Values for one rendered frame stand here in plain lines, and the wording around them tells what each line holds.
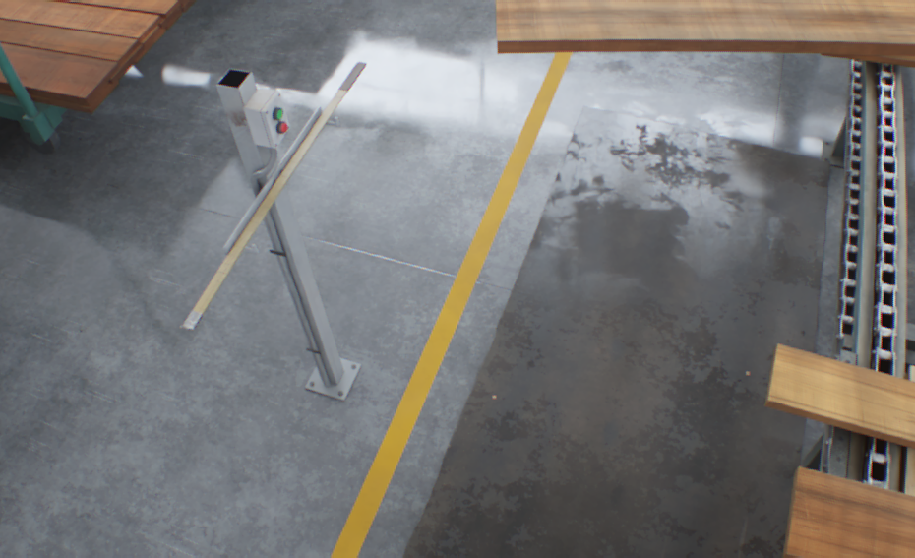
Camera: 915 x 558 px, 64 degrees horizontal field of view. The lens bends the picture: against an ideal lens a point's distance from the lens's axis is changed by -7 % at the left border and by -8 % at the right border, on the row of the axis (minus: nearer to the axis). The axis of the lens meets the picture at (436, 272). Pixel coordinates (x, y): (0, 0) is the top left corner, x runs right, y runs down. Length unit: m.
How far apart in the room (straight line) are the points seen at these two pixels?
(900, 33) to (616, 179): 1.23
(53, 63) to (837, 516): 3.26
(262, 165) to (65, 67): 1.82
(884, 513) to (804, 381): 0.32
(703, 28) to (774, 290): 1.05
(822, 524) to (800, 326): 1.41
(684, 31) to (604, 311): 1.02
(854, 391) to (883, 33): 1.29
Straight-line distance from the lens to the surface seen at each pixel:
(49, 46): 3.77
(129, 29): 3.66
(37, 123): 3.54
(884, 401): 1.86
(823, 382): 1.83
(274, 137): 1.80
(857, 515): 1.72
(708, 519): 2.57
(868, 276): 2.13
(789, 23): 2.66
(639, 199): 3.22
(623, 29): 2.48
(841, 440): 1.84
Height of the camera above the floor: 2.35
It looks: 53 degrees down
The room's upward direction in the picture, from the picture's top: 6 degrees counter-clockwise
